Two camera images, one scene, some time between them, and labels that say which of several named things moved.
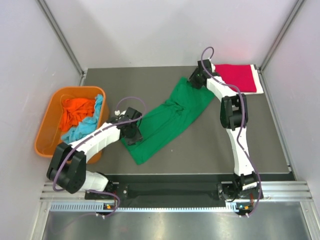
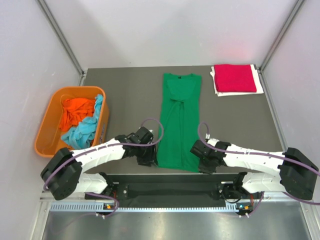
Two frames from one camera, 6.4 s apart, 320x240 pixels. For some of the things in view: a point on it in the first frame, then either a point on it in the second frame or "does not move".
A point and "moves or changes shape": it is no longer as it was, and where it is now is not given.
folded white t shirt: x=259 y=90 does not move
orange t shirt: x=74 y=111 does not move
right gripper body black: x=194 y=79 → x=206 y=166
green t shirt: x=166 y=116 moves or changes shape
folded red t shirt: x=240 y=75 does not move
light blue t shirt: x=86 y=125 does not move
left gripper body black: x=134 y=135 → x=145 y=155
